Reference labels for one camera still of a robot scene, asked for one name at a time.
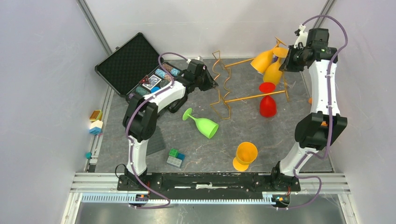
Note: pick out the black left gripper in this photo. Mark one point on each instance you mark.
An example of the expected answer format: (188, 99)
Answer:
(211, 83)

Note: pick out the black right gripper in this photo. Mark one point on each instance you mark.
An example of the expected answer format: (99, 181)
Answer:
(287, 65)

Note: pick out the yellow plastic wine glass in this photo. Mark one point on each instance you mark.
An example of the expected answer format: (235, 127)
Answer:
(261, 62)
(246, 153)
(272, 73)

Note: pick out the gold wire wine glass rack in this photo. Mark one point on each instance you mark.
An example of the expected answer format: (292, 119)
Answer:
(240, 83)

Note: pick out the red plastic wine glass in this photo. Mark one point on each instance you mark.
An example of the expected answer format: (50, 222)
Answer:
(267, 104)

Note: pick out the green plastic wine glass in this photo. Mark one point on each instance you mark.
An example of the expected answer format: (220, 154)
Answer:
(206, 127)

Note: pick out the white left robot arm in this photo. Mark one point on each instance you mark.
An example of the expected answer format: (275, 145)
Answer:
(141, 117)

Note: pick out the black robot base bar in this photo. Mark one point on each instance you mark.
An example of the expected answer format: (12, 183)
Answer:
(206, 186)

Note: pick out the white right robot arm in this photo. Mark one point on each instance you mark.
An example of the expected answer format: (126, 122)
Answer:
(319, 129)

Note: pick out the black poker chip case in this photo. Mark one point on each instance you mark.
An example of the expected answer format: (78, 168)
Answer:
(133, 69)

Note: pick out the grey building baseplate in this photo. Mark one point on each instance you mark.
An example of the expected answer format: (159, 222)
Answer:
(156, 143)

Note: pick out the green grey blue bricks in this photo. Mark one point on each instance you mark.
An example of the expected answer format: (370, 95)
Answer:
(175, 158)

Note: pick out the yellow orange toy brick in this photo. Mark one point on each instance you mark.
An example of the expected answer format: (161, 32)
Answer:
(96, 115)

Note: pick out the white blue toy brick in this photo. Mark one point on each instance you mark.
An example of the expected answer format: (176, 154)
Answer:
(96, 127)

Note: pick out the small teal toy brick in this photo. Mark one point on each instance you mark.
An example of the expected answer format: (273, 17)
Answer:
(88, 155)

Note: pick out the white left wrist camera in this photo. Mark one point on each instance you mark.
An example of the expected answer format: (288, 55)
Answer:
(196, 60)

